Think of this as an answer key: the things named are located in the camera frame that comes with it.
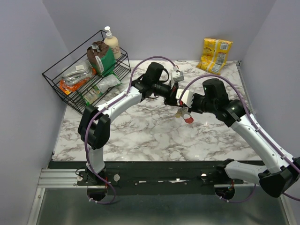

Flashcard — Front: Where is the clear plastic packet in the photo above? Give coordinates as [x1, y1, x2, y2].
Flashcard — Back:
[62, 61, 93, 85]

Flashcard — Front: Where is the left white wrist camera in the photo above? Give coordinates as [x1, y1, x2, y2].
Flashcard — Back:
[171, 71, 184, 83]

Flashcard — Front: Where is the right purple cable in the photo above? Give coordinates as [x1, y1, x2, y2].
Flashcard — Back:
[178, 74, 300, 203]

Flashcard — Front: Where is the orange snack packet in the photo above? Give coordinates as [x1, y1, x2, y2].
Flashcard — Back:
[59, 79, 88, 95]

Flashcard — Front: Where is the cream pump lotion bottle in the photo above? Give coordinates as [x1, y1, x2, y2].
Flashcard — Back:
[104, 26, 121, 59]

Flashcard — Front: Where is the black wire rack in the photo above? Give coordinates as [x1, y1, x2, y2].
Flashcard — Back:
[42, 30, 131, 114]

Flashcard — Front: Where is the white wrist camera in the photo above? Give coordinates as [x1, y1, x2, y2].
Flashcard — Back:
[171, 71, 184, 83]
[175, 89, 194, 108]

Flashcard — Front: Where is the metal red key organizer plate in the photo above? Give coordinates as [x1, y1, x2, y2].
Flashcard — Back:
[175, 107, 194, 124]

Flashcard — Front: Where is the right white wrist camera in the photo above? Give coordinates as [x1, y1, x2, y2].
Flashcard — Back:
[175, 89, 194, 108]

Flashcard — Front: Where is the yellow chips bag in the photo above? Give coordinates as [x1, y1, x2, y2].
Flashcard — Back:
[196, 38, 233, 75]

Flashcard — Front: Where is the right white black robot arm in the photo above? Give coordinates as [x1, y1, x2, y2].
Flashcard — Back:
[191, 75, 300, 198]

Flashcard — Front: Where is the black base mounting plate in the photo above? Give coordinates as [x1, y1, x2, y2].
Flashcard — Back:
[48, 160, 274, 196]

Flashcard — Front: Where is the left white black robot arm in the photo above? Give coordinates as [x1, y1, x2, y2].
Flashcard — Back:
[78, 62, 171, 185]

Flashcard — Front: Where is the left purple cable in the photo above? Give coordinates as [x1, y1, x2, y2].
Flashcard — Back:
[85, 56, 180, 205]

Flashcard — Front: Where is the green white snack packet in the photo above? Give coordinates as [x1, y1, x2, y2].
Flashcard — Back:
[83, 73, 122, 105]

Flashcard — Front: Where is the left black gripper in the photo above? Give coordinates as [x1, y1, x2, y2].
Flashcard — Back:
[151, 80, 183, 107]

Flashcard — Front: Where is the purple cable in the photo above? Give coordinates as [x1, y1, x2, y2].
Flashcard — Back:
[85, 56, 180, 205]
[178, 74, 300, 203]

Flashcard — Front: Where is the brown green bag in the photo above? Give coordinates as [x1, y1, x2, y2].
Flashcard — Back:
[86, 41, 116, 77]

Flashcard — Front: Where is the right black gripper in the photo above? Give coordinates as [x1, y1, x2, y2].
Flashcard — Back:
[183, 92, 217, 114]

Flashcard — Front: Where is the aluminium rail frame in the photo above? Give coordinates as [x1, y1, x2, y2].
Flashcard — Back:
[28, 168, 296, 225]

